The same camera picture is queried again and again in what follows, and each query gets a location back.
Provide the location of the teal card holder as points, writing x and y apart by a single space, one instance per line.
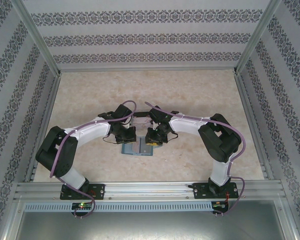
127 150

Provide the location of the pink blossom VIP card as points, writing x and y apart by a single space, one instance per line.
141 128

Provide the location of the black card with gold lines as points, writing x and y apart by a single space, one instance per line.
141 114

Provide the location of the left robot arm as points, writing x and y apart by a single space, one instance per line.
90 131

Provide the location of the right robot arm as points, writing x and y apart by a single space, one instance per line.
187 125

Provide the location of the grey metal panel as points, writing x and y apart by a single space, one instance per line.
150 225

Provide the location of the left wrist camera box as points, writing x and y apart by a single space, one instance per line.
127 125

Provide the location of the aluminium mounting rail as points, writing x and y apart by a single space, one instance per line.
150 190

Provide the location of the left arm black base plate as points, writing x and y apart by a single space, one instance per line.
100 191

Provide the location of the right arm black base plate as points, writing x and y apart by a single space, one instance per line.
200 191

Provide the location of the aluminium back rail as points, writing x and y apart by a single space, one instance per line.
147 70

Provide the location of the aluminium side rail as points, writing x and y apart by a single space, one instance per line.
50 100
245 100

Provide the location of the aluminium frame post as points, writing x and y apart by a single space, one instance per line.
40 42
257 37

